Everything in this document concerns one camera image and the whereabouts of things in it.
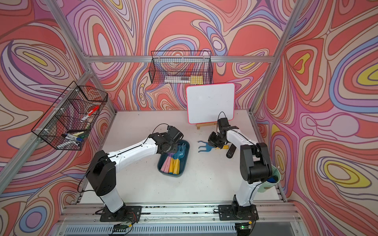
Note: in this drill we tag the black wire basket left wall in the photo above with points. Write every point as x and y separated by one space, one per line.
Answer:
72 105

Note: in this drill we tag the green circuit board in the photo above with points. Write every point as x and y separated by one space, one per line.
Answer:
122 228

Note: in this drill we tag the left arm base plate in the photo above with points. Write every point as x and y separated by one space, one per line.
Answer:
125 213

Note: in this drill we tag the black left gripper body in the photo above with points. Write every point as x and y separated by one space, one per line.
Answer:
172 147

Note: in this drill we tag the yellow eraser in basket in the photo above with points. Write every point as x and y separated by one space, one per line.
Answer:
196 80

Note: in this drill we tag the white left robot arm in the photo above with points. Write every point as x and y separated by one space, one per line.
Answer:
104 167

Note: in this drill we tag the black wire basket wall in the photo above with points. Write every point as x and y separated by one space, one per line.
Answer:
72 105
177 66

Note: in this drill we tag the red marker pen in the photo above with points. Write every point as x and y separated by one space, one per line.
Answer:
90 113

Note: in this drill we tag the teal rake yellow handle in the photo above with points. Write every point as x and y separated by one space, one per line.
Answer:
172 167
179 155

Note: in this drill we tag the blue rake yellow handle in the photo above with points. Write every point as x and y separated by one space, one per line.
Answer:
205 147

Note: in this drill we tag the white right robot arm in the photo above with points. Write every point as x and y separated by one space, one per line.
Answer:
255 163

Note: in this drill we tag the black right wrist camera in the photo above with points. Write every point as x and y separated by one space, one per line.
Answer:
231 151

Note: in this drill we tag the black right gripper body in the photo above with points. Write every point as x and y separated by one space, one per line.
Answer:
216 140

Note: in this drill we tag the purple rake pink handle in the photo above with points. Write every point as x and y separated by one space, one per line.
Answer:
166 164

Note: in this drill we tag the pink framed whiteboard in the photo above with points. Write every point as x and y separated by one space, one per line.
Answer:
206 102

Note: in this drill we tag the blue marker pen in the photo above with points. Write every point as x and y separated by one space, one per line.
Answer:
72 137

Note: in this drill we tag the black wire basket back wall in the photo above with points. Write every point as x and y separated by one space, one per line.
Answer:
177 66

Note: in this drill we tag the dark teal storage box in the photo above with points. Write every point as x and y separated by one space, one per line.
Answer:
183 161

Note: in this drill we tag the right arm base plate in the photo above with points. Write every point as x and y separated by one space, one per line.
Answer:
238 213

